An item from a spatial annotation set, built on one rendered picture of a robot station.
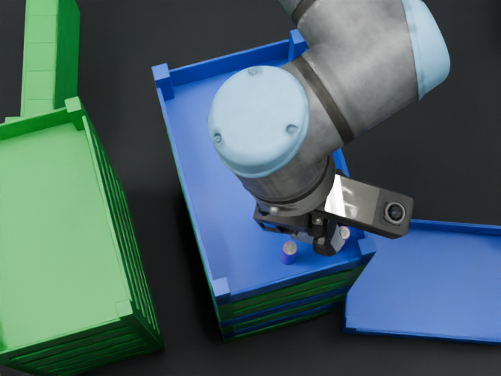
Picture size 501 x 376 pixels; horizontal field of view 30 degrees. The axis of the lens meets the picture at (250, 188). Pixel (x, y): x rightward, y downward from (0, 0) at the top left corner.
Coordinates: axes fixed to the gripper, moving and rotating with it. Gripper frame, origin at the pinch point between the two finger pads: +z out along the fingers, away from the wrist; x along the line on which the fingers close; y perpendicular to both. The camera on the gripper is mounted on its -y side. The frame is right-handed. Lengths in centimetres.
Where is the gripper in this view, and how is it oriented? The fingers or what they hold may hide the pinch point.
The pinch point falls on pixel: (343, 233)
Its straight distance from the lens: 113.0
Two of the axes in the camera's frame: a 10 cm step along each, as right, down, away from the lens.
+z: 2.5, 3.1, 9.2
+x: -2.4, 9.4, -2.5
